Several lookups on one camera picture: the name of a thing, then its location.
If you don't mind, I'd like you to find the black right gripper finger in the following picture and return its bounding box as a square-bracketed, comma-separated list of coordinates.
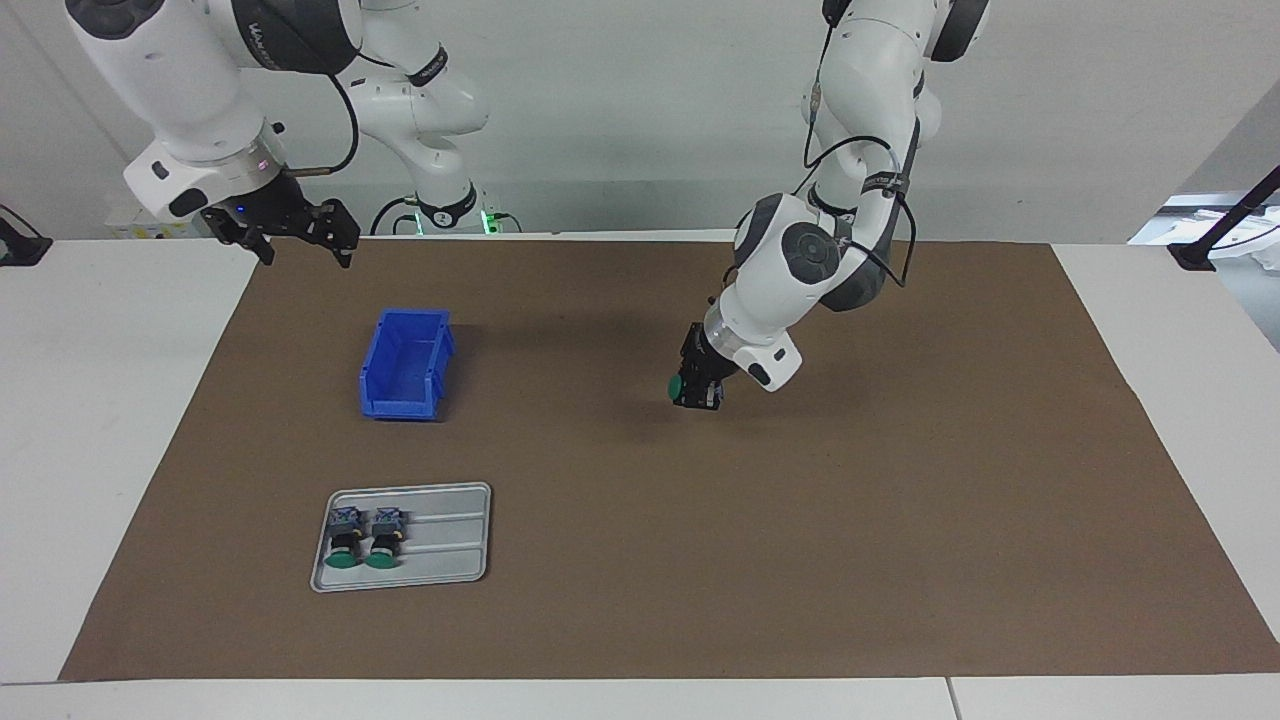
[305, 197, 362, 270]
[213, 220, 277, 269]

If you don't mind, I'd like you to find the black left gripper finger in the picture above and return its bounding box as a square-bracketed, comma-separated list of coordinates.
[676, 372, 724, 411]

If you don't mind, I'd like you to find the white yellow box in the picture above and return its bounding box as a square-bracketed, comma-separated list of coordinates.
[105, 205, 216, 241]

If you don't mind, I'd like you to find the brown table mat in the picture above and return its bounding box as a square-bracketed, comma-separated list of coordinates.
[58, 238, 1280, 683]

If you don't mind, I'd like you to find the blue plastic storage bin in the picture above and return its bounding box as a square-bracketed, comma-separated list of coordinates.
[359, 308, 457, 422]

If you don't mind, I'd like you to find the silver metal tray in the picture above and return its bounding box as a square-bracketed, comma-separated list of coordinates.
[309, 482, 493, 594]

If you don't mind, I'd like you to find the black slanted stand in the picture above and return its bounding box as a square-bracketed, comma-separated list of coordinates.
[1167, 163, 1280, 273]

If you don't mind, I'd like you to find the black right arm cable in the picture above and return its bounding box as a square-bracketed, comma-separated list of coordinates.
[283, 68, 361, 180]

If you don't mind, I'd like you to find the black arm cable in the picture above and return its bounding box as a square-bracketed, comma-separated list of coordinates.
[283, 68, 361, 180]
[803, 0, 921, 291]

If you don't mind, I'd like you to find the black clamp mount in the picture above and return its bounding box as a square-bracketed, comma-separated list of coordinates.
[0, 204, 54, 268]

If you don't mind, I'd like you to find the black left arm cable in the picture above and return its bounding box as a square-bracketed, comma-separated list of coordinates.
[803, 0, 921, 291]

